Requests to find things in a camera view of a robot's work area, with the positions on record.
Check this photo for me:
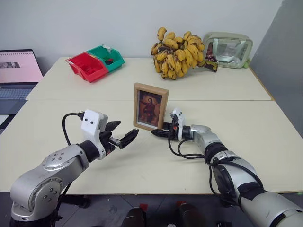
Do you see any green plastic storage bin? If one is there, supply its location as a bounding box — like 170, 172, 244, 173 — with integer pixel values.
86, 44, 126, 73

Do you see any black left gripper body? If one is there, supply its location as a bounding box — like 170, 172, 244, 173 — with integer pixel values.
98, 129, 122, 156

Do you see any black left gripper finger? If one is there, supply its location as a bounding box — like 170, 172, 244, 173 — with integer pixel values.
118, 128, 140, 149
105, 120, 122, 133

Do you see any wooden picture frame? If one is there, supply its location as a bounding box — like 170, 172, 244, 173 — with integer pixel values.
133, 82, 170, 131

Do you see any clear pouch with grey trim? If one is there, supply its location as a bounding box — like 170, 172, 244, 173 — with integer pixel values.
203, 31, 254, 70

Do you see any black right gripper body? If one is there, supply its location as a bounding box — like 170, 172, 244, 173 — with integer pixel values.
168, 115, 180, 141

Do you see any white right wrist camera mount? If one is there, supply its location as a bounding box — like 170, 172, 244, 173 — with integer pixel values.
169, 107, 186, 141

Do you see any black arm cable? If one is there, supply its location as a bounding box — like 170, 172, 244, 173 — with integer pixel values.
62, 111, 85, 146
167, 133, 240, 196

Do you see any red plastic storage bin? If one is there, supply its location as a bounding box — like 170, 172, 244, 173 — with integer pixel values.
65, 52, 108, 83

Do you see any dark rounded shape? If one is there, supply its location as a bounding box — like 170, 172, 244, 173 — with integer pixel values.
121, 206, 148, 227
173, 203, 207, 227

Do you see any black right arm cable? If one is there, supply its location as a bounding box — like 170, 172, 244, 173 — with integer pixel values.
167, 133, 240, 196

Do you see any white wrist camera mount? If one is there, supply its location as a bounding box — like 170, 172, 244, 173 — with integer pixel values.
80, 109, 109, 160
169, 107, 186, 141

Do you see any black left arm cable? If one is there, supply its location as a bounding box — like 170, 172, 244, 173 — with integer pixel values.
62, 111, 85, 146

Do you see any open laptop with pink screen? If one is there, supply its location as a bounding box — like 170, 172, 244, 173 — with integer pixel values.
0, 49, 44, 100

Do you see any bunch of yellow bananas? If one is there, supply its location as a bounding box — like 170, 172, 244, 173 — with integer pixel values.
151, 26, 219, 81

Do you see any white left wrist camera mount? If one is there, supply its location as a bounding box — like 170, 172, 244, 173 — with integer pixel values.
80, 109, 109, 160

